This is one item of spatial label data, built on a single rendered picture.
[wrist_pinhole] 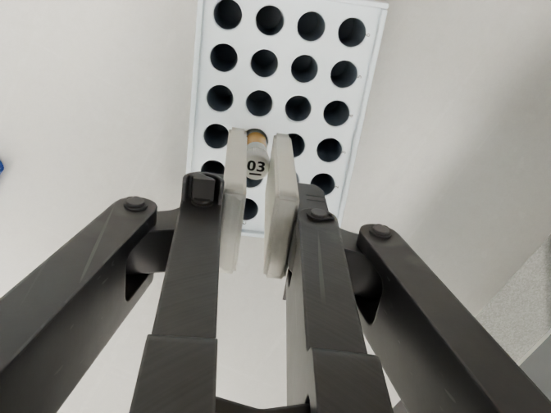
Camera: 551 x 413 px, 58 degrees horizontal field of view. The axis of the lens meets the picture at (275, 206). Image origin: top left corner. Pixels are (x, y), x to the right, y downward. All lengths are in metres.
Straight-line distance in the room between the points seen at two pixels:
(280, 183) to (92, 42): 0.16
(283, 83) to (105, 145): 0.11
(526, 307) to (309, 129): 1.25
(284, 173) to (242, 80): 0.08
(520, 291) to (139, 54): 1.25
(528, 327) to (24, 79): 1.38
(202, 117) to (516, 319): 1.30
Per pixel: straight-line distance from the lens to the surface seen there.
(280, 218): 0.15
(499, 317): 1.45
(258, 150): 0.22
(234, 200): 0.15
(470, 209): 0.33
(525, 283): 1.42
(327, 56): 0.24
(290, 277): 0.15
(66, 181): 0.32
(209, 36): 0.24
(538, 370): 0.29
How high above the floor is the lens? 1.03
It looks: 65 degrees down
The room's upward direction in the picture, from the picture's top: 176 degrees clockwise
